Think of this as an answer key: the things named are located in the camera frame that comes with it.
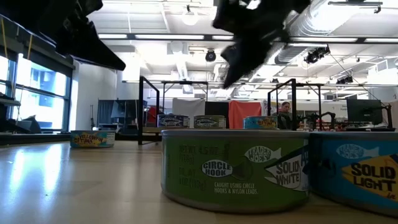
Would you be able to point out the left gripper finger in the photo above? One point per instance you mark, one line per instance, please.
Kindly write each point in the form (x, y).
(96, 49)

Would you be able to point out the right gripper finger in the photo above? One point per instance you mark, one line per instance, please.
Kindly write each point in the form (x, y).
(242, 59)

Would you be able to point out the green tuna can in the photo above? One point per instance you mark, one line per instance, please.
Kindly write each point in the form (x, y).
(210, 122)
(217, 174)

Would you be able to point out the blue tuna can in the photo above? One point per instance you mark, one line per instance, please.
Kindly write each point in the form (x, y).
(172, 121)

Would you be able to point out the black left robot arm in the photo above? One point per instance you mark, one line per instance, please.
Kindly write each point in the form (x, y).
(18, 9)

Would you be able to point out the black background robot arm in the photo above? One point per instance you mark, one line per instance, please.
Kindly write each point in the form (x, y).
(333, 118)

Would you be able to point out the orange-red hanging cloth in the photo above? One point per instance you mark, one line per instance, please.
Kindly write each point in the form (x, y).
(239, 109)

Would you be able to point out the black hanging cloth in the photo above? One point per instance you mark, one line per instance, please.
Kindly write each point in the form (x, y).
(217, 108)

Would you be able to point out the round white ceiling lamp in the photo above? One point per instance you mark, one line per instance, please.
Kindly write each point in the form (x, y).
(190, 18)

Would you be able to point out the dark grey partition curtain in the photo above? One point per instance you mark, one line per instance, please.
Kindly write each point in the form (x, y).
(107, 112)

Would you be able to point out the white hanging cloth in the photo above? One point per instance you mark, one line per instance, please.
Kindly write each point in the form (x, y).
(188, 107)

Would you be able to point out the black ceiling spotlight cluster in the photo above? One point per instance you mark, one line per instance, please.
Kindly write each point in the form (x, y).
(315, 55)

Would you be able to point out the person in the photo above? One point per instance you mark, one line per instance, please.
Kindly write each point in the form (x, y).
(284, 119)

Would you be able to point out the large glass window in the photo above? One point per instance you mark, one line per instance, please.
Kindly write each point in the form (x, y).
(40, 109)

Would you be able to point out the black ceiling track light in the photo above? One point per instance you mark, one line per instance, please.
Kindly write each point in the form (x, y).
(377, 9)

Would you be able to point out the black computer monitor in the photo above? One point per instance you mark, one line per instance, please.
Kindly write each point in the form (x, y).
(363, 112)

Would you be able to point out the black desk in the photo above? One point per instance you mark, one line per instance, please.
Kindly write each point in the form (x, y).
(367, 128)

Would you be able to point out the black overhead frame beam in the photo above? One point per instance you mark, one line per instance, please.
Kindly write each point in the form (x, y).
(208, 37)

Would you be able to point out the black background metal frame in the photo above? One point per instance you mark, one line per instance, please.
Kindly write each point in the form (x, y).
(186, 82)

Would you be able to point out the silver ventilation duct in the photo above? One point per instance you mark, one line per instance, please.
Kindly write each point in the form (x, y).
(314, 18)

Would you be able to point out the wooden shelf black metal frame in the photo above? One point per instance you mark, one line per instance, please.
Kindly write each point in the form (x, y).
(140, 109)

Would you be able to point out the black table frame rail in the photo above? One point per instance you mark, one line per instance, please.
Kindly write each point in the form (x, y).
(37, 138)

